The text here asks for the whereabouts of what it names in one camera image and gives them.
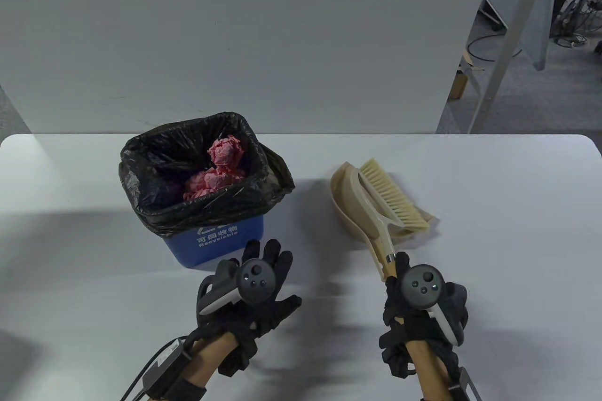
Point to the grey slanted metal post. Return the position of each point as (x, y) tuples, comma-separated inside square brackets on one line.
[(512, 39)]

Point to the blue plastic recycling bin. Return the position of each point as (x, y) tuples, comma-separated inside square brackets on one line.
[(207, 248)]

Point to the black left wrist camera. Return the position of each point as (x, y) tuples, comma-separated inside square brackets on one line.
[(237, 356)]

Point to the person's left hand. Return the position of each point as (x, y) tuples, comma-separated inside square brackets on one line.
[(268, 297)]

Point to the white backdrop board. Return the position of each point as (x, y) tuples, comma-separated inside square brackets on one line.
[(235, 34)]

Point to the white table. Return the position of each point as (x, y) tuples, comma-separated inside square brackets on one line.
[(517, 279)]

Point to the person's left forearm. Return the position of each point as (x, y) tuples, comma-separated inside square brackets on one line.
[(211, 358)]

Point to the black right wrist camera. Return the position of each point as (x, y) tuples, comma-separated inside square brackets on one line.
[(397, 358)]

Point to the beige plastic dustpan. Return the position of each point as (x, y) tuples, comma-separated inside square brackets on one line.
[(348, 199)]

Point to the person's right forearm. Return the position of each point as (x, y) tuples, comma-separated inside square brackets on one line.
[(428, 373)]

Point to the person's right hand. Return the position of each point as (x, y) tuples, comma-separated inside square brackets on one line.
[(400, 316)]

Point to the wooden block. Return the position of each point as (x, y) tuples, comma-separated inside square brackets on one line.
[(458, 86)]

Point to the black hand controller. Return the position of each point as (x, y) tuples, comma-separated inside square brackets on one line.
[(251, 281), (425, 286)]

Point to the black plastic bin bag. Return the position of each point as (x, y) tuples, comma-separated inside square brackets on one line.
[(155, 156)]

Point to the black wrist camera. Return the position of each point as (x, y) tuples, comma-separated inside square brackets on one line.
[(397, 358), (237, 356)]

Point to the pile of pink paper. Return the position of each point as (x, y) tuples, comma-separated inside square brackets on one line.
[(221, 170)]

